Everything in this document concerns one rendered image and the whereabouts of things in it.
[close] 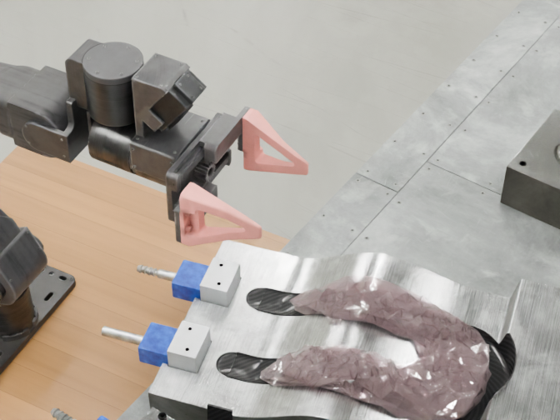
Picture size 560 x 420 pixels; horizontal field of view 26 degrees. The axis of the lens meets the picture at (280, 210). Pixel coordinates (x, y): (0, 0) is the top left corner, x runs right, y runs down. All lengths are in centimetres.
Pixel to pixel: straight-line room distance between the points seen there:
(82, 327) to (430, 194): 53
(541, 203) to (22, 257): 70
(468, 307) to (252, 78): 179
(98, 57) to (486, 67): 94
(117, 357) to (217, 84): 172
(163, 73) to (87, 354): 53
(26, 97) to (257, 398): 44
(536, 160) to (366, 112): 143
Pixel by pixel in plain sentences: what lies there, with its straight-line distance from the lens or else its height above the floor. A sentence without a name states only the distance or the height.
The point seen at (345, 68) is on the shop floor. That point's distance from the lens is 323.
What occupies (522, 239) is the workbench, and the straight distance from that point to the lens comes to 169.
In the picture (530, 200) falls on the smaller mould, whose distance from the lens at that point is 171.
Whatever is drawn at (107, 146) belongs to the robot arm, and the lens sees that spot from 119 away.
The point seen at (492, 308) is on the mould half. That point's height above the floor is 87.
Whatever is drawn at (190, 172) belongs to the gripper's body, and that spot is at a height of 121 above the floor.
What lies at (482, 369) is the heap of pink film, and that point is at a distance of 142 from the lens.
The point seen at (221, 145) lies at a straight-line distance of 116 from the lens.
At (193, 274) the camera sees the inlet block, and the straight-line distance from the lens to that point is 153.
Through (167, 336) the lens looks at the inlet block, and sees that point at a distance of 147.
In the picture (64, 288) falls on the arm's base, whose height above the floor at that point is 81.
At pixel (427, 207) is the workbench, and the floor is 80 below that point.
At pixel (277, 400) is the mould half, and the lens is 140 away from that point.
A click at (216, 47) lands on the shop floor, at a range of 331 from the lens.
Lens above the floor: 200
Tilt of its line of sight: 45 degrees down
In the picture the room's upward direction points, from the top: straight up
